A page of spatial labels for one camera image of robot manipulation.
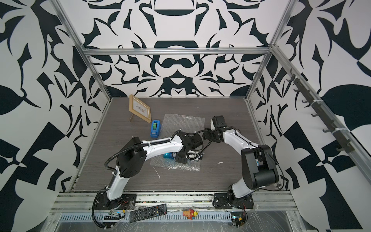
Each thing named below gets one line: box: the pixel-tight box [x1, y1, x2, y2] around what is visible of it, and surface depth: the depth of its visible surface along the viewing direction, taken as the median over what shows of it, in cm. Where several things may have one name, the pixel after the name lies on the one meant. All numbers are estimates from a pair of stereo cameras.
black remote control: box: [129, 203, 168, 223], surface depth 71 cm
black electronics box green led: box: [230, 211, 248, 228], surface depth 73 cm
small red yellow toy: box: [182, 208, 200, 220], surface depth 70 cm
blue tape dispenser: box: [150, 119, 161, 138], surface depth 100 cm
